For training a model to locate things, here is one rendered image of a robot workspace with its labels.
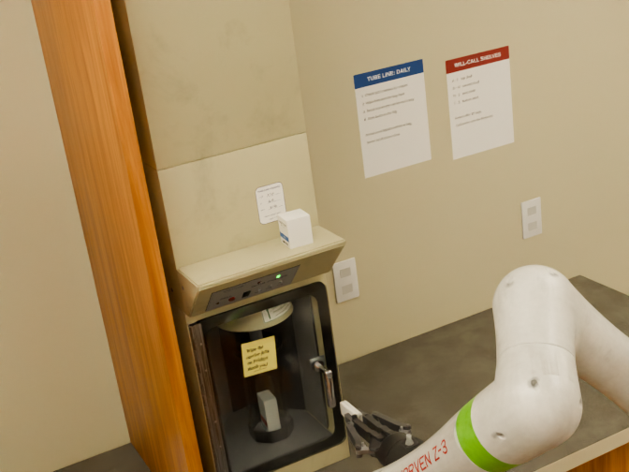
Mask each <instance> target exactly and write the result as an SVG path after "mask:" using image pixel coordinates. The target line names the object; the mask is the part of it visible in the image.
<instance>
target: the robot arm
mask: <svg viewBox="0 0 629 472"><path fill-rule="evenodd" d="M492 311H493V318H494V326H495V336H496V371H495V379H494V381H493V382H492V383H490V384H489V386H487V387H486V388H485V389H484V390H483V391H481V392H480V393H479V394H478V395H476V396H475V397H474V398H473V399H472V400H471V401H469V402H468V403H467V404H466V405H465V406H464V407H463V408H461V409H460V410H459V411H458V412H457V413H456V414H455V415H454V416H453V417H452V418H451V419H450V420H449V421H448V422H447V423H446V424H445V425H444V426H443V427H442V428H441V429H440V430H438V431H437V432H436V433H435V434H434V435H433V436H431V437H430V438H429V439H428V440H427V441H425V442H423V441H422V440H420V439H419V438H417V437H412V432H411V424H408V423H403V422H399V421H397V420H394V419H392V418H390V417H388V416H386V415H383V414H381V413H379V412H377V411H374V412H373V413H372V414H368V413H365V412H364V411H362V410H361V409H359V408H358V409H355V408H354V407H353V406H352V405H350V404H349V403H348V402H347V401H345V400H344V401H342V402H340V408H341V414H342V415H343V416H344V419H345V421H346V431H347V435H348V436H349V438H350V440H351V442H352V444H353V445H354V447H355V449H356V455H357V458H361V457H362V454H370V455H371V456H372V457H375V458H377V459H378V461H379V462H380V463H381V465H382V466H383V467H382V468H380V469H377V470H375V471H373V472H505V471H507V470H509V469H512V468H514V467H516V466H518V465H522V464H524V463H526V462H528V461H530V460H532V459H533V458H536V457H538V456H540V455H541V454H543V453H545V452H547V451H549V450H552V449H554V448H556V447H557V446H559V445H561V444H562V443H563V442H565V441H566V440H567V439H568V438H569V437H570V436H571V435H572V434H573V433H574V432H575V431H576V430H577V428H578V425H579V423H580V420H581V416H582V398H581V393H580V387H579V383H578V378H580V379H582V380H584V381H585V382H586V383H588V384H589V385H591V386H592V387H594V388H595V389H597V390H598V391H600V392H601V393H602V394H604V395H605V396H606V397H607V398H608V399H609V400H610V401H612V402H613V403H614V404H615V405H616V406H618V407H619V408H620V409H621V410H623V411H624V412H625V413H626V414H627V415H628V416H629V337H628V336H626V335H625V334H624V333H623V332H621V331H620V330H619V329H617V328H616V327H615V326H614V325H613V324H611V323H610V322H609V321H608V320H607V319H606V318H605V317H603V316H602V315H601V314H600V313H599V312H598V311H597V310H596V309H595V308H594V307H593V306H592V305H591V304H590V303H589V302H588V301H587V300H586V299H585V298H584V297H583V296H582V295H581V294H580V293H579V292H578V291H577V290H576V289H575V288H574V286H573V285H572V284H571V283H570V282H569V281H568V279H567V278H566V277H565V276H564V275H562V274H561V273H559V272H558V271H556V270H554V269H552V268H550V267H547V266H543V265H526V266H522V267H519V268H517V269H516V270H514V271H512V272H511V273H509V274H508V275H507V276H505V277H504V279H503V280H502V281H501V282H500V284H499V285H498V287H497V288H496V290H495V293H494V296H493V302H492ZM359 435H360V436H361V437H362V438H364V439H365V440H366V441H367V442H368V443H369V447H366V445H364V442H361V439H360V437H359Z"/></svg>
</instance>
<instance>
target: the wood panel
mask: <svg viewBox="0 0 629 472"><path fill-rule="evenodd" d="M31 3H32V7H33V11H34V15H35V19H36V24H37V31H38V35H39V40H40V44H41V48H42V52H43V56H44V61H45V65H46V69H47V73H48V77H49V82H50V86H51V93H52V98H53V102H54V106H55V110H56V114H57V119H58V123H59V126H60V131H61V135H62V140H63V144H64V148H65V152H66V160H67V164H68V168H69V172H70V177H71V181H72V184H73V189H74V193H75V198H76V202H77V206H78V210H79V214H80V221H81V226H82V230H83V235H84V239H85V242H86V247H87V251H88V256H89V259H90V264H91V268H92V272H93V277H94V280H95V288H96V293H97V297H98V300H99V305H100V309H101V314H102V317H103V322H104V326H105V330H106V335H107V338H108V343H109V347H110V355H111V358H112V363H113V367H114V372H115V375H116V379H117V384H118V388H119V393H120V396H121V401H122V405H123V409H124V416H125V421H126V425H127V430H128V433H129V437H130V442H131V443H132V445H133V446H134V448H135V449H136V451H137V452H138V453H139V455H140V457H141V458H142V459H143V461H144V462H145V464H146V465H147V466H148V467H149V468H150V470H151V471H152V472H203V467H202V462H201V458H200V453H199V448H198V443H197V435H196V430H195V425H194V421H193V416H192V411H191V406H190V402H189V397H188V392H187V388H186V383H185V377H184V372H183V364H182V359H181V354H180V350H179V345H178V340H177V335H176V331H175V326H174V321H173V316H172V312H171V307H170V302H169V297H168V288H167V283H166V278H165V274H164V269H163V264H162V259H161V255H160V250H159V245H158V241H157V236H156V231H155V226H154V218H153V213H152V208H151V203H150V198H149V193H148V188H147V184H146V179H145V174H144V169H143V165H142V160H141V155H140V150H139V142H138V137H137V132H136V128H135V123H134V118H133V113H132V108H131V103H130V98H129V93H128V89H127V84H126V79H125V74H124V66H123V61H122V56H121V52H120V47H119V42H118V37H117V33H116V28H115V23H114V18H113V13H112V8H111V3H110V0H31Z"/></svg>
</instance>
